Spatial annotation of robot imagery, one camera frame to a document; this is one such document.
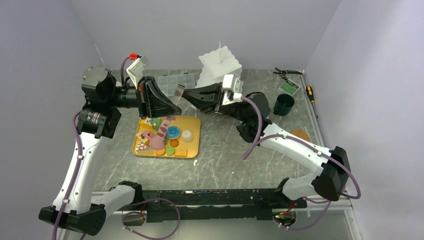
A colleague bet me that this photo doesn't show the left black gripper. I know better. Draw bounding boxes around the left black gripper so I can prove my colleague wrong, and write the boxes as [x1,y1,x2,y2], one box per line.
[105,76,181,121]

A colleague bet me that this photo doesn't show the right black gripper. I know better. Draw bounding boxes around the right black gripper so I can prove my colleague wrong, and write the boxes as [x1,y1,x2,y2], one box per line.
[178,81,248,122]

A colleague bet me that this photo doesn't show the blue frosted donut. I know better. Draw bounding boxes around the blue frosted donut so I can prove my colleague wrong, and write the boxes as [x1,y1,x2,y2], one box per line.
[166,126,181,140]

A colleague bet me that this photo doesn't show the white three-tier dessert stand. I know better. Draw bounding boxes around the white three-tier dessert stand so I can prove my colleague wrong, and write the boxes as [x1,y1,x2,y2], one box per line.
[195,46,244,110]

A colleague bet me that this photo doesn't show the pink handled tongs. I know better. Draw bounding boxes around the pink handled tongs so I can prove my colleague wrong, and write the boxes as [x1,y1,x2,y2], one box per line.
[149,84,186,150]

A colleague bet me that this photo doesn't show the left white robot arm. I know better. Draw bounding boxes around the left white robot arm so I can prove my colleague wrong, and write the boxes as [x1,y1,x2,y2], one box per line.
[38,65,182,239]

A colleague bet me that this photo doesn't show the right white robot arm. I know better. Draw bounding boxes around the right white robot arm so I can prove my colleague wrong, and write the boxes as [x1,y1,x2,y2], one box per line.
[182,83,352,208]

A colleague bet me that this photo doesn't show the green roll cake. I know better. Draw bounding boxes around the green roll cake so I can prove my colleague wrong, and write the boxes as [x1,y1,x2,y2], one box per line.
[151,117,163,131]

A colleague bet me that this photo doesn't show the clear plastic compartment box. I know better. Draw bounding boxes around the clear plastic compartment box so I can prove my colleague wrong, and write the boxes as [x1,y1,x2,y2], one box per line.
[155,73,196,97]

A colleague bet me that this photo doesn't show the pink cake with cherry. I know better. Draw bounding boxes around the pink cake with cherry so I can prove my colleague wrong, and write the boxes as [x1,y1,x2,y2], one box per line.
[142,130,156,141]

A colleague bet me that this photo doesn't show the yellow cake piece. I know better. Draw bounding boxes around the yellow cake piece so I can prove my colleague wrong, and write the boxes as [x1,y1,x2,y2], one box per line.
[135,131,149,143]

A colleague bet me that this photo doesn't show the yellow serving tray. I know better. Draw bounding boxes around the yellow serving tray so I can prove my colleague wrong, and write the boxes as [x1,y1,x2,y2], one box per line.
[132,116,201,159]

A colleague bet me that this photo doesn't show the white round cupcake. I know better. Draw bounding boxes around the white round cupcake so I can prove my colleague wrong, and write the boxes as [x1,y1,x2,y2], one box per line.
[181,130,194,143]

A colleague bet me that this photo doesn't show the white triangle cake slice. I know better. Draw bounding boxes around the white triangle cake slice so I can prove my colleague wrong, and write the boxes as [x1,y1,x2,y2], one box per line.
[135,141,152,155]

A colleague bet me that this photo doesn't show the orange round cookie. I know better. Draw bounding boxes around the orange round cookie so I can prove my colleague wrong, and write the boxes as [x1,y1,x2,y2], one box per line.
[169,139,180,148]

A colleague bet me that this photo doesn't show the tan waffle round cookie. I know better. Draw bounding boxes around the tan waffle round cookie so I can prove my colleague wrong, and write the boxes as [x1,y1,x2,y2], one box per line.
[154,148,166,156]

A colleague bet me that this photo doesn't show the green round macaron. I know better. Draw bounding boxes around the green round macaron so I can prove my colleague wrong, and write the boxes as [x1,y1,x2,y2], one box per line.
[165,146,176,156]

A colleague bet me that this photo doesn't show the yellow square biscuit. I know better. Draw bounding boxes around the yellow square biscuit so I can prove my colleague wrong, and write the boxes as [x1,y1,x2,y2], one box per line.
[174,148,188,157]

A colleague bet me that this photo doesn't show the dark green mug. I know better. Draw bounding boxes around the dark green mug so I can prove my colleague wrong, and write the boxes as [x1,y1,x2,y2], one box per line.
[273,93,295,116]

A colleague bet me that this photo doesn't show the black pliers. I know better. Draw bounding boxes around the black pliers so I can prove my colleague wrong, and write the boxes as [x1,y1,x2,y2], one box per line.
[273,67,303,77]

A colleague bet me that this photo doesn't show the green white packet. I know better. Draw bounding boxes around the green white packet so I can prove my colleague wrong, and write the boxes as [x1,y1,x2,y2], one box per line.
[278,78,301,96]

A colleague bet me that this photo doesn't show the yellow black screwdriver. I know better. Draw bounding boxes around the yellow black screwdriver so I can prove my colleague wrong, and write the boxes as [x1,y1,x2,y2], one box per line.
[306,85,319,119]

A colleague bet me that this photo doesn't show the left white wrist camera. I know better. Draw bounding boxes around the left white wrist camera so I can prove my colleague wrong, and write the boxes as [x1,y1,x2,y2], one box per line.
[126,56,149,88]

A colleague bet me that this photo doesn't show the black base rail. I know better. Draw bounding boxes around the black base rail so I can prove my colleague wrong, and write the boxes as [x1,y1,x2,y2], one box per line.
[121,188,307,223]

